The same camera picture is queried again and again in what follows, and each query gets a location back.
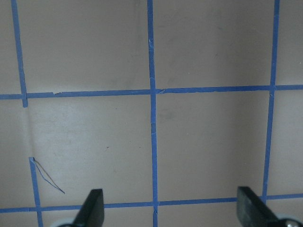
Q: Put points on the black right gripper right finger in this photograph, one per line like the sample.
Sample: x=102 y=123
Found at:
x=253 y=212

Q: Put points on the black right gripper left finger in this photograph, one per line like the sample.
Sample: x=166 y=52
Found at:
x=92 y=212

